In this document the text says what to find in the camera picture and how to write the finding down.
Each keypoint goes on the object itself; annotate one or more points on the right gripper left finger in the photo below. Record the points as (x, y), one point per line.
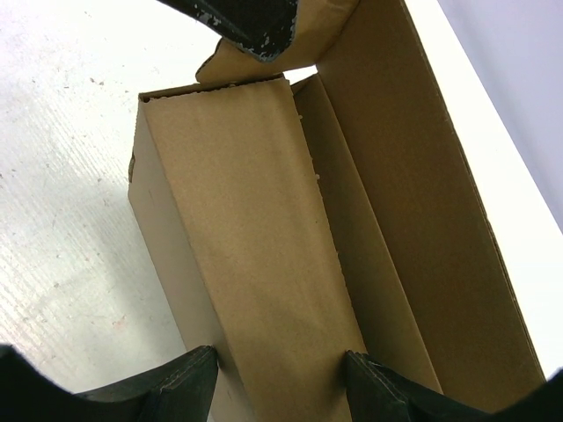
(180, 390)

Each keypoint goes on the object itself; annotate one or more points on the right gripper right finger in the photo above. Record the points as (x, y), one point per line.
(377, 393)

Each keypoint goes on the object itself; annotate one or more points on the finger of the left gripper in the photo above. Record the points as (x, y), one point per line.
(264, 29)

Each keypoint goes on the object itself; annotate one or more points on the brown cardboard box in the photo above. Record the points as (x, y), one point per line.
(322, 203)

